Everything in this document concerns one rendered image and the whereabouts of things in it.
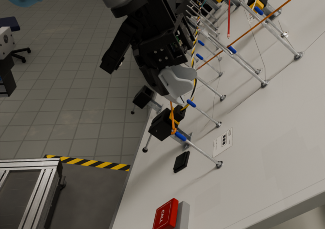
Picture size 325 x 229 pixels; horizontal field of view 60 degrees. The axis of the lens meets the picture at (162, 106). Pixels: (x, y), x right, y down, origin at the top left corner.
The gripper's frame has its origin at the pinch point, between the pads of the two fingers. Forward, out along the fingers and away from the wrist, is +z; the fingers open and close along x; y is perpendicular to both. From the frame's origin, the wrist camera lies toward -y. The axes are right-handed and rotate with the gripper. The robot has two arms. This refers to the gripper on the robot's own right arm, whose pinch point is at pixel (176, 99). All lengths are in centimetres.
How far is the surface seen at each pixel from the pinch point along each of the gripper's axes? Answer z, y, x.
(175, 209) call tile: 8.8, -0.4, -17.4
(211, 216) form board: 8.9, 5.9, -18.7
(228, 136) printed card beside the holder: 8.1, 7.6, -3.6
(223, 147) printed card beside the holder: 8.6, 6.6, -5.7
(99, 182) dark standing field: 87, -117, 53
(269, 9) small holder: 0.9, 17.4, 28.3
